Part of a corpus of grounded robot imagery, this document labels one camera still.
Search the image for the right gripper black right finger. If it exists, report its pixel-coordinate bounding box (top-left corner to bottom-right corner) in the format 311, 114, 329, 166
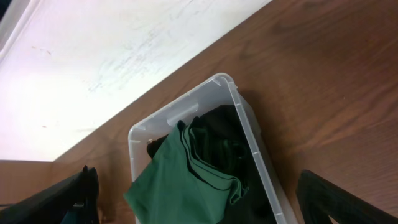
296, 170, 397, 224

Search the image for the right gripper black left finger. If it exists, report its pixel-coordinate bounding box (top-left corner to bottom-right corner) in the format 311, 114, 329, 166
1, 166, 100, 224

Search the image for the black cloth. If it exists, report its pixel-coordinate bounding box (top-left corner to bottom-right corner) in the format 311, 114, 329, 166
147, 105, 276, 223

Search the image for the green cloth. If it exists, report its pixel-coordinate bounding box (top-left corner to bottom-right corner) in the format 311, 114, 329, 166
124, 118, 248, 223

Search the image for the clear plastic storage bin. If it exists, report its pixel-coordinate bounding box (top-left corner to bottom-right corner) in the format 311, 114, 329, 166
128, 73, 298, 224

